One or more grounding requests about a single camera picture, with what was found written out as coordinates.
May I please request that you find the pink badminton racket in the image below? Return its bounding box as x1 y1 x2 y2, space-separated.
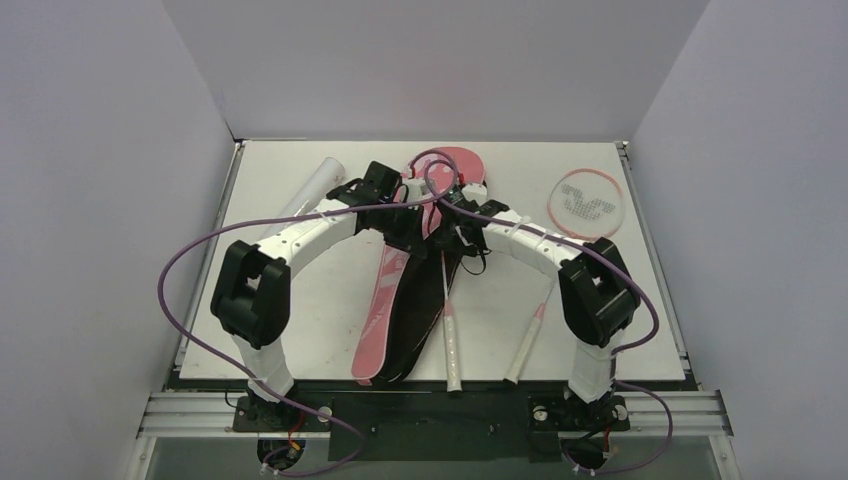
504 168 625 384
441 253 462 392

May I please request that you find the aluminium frame rail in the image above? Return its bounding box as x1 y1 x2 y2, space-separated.
138 390 734 438

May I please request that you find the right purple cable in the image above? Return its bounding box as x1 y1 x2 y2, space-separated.
423 158 674 477

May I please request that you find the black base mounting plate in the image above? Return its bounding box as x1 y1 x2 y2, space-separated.
198 380 689 473

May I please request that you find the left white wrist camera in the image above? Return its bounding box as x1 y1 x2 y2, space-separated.
397 177 431 203

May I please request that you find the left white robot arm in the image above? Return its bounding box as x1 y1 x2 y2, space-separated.
210 161 441 430

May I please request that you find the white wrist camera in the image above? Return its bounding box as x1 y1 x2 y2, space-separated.
461 183 488 204
397 177 431 203

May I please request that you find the pink racket cover bag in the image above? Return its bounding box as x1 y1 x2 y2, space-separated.
351 146 486 386

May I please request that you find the purple cable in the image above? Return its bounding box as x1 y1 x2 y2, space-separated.
157 149 461 478
423 158 674 477

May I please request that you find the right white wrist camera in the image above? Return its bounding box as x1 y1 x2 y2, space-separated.
461 183 488 204

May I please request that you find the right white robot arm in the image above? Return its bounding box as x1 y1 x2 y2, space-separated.
434 186 642 429

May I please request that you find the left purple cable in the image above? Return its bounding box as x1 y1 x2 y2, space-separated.
157 149 461 478

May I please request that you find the white shuttlecock tube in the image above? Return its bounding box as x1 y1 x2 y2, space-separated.
280 157 346 217

